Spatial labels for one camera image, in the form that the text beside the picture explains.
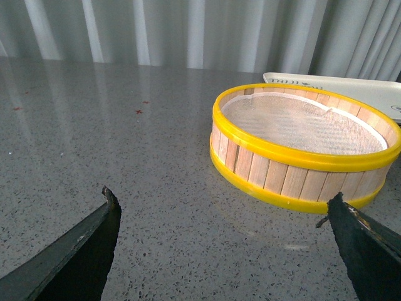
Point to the cream rectangular tray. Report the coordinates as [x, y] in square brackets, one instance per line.
[382, 95]

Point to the white steamer liner cloth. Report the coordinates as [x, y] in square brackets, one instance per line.
[303, 124]

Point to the grey pleated curtain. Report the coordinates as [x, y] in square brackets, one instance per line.
[354, 39]

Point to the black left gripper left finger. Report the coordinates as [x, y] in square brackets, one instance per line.
[76, 265]

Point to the bamboo steamer with yellow rims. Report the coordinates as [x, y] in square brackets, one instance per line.
[295, 179]

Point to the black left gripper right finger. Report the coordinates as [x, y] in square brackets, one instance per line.
[369, 250]

